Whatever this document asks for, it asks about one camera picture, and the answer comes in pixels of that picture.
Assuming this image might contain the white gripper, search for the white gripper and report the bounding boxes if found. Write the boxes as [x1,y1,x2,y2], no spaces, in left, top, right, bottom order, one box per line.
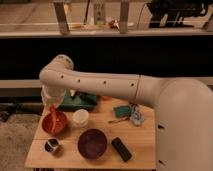
[41,85,66,108]

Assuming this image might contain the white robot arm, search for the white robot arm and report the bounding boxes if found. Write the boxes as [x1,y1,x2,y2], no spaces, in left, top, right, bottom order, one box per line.
[39,54,213,171]

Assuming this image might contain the white plastic cup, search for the white plastic cup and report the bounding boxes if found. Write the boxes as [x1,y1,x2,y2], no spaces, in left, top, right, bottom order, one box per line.
[72,109,89,127]

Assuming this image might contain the yellow item in tray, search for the yellow item in tray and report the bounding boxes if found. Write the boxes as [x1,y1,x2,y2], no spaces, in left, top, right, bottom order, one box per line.
[70,90,77,97]

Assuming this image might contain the orange bowl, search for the orange bowl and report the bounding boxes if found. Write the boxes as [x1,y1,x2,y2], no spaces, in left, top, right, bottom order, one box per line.
[42,111,68,135]

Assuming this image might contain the green plastic tray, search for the green plastic tray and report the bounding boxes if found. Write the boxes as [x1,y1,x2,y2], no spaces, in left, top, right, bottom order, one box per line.
[59,91,98,111]

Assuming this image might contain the dark green vegetable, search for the dark green vegetable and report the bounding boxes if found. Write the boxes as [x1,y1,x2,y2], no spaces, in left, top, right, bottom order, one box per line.
[79,93,97,105]

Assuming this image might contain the purple bowl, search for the purple bowl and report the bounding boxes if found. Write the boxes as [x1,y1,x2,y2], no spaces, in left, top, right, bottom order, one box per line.
[78,129,107,159]

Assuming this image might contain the brown utensil stick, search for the brown utensil stick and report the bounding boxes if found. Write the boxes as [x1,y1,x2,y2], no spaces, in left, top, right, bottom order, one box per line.
[108,118,129,124]

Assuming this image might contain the green sponge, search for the green sponge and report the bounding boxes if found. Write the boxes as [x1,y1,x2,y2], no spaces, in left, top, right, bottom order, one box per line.
[113,105,131,118]

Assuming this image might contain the black rectangular block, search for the black rectangular block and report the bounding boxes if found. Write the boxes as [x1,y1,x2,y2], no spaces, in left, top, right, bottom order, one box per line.
[111,137,132,162]

